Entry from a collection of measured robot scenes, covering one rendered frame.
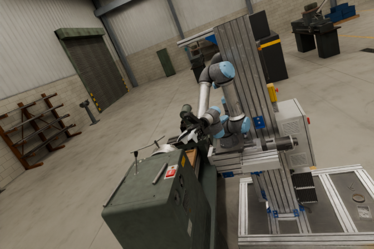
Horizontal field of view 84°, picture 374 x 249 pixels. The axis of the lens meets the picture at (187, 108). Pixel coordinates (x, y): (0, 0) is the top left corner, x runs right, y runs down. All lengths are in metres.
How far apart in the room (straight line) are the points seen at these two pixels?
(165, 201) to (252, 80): 1.02
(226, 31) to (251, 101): 0.55
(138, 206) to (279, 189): 1.32
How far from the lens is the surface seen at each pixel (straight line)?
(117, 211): 1.48
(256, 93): 1.67
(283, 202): 2.29
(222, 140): 1.66
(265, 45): 6.24
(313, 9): 7.90
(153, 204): 1.34
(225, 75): 1.38
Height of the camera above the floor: 2.03
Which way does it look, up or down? 18 degrees down
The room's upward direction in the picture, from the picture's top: 22 degrees counter-clockwise
